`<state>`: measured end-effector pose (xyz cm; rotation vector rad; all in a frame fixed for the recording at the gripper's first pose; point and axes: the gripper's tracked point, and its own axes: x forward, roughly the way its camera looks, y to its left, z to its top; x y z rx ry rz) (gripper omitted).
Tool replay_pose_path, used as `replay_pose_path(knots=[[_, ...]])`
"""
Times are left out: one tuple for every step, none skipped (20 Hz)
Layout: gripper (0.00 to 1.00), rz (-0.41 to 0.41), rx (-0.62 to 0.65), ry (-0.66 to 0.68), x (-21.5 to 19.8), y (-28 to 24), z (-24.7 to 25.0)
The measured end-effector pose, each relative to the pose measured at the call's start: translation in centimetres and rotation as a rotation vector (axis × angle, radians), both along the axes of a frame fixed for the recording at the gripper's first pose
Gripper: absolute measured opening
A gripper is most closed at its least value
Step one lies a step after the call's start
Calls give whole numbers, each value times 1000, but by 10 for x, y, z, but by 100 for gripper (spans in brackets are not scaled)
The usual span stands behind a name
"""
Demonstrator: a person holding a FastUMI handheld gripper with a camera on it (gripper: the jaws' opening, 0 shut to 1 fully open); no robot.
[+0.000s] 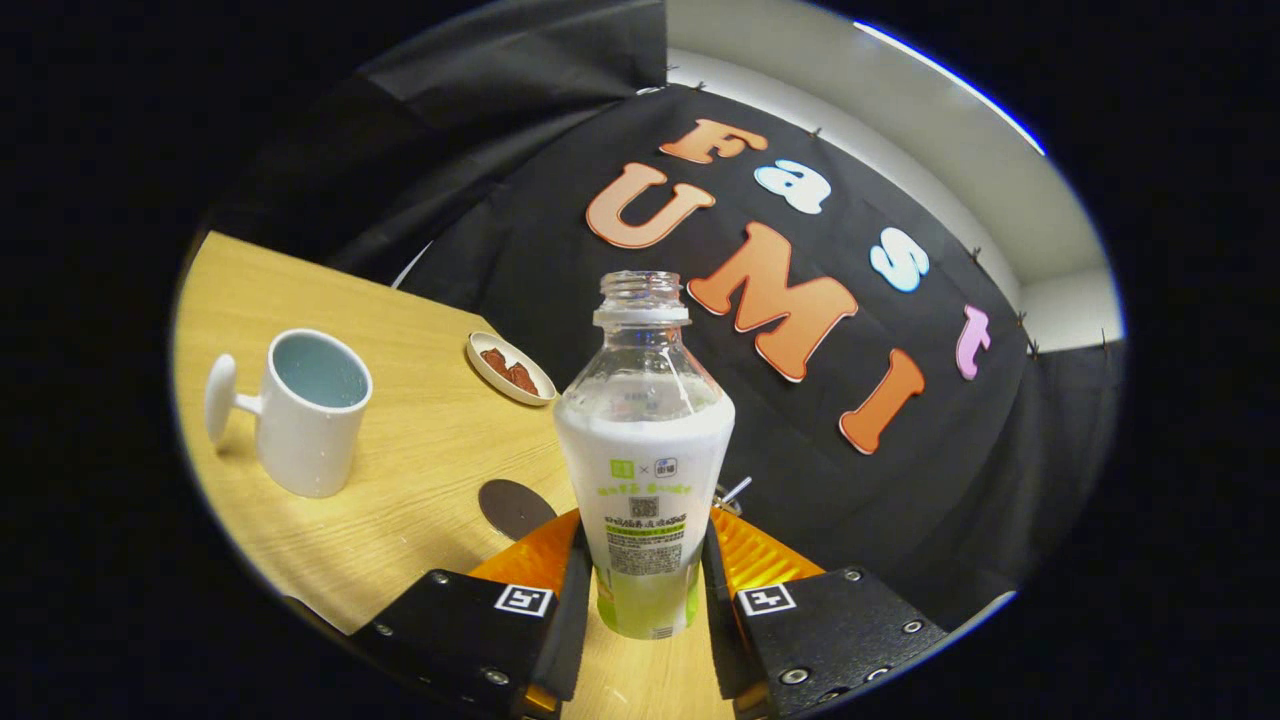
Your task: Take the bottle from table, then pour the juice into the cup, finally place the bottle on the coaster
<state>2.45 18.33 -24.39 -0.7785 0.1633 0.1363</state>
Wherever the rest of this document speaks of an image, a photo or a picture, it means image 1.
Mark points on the dark round coaster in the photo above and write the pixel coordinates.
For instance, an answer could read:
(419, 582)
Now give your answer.
(515, 508)

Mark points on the dark red snack pieces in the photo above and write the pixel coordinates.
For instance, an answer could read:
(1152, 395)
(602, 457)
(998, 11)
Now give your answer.
(518, 376)

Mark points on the white cup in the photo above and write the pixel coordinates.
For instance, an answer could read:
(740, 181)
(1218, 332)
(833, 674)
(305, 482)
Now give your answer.
(310, 440)

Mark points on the wooden table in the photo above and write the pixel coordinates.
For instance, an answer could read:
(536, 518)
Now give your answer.
(420, 450)

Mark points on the black backdrop cloth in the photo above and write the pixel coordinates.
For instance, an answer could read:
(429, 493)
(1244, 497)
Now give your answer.
(560, 220)

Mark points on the white green label juice bottle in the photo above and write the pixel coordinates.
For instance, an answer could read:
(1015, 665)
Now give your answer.
(645, 450)

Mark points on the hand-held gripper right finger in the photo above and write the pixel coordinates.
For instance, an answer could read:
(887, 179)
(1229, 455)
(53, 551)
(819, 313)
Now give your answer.
(718, 640)

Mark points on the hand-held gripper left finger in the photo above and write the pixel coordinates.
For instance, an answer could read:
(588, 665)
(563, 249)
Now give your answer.
(570, 620)

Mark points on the small white oval plate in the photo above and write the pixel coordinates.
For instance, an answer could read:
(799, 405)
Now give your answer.
(485, 372)

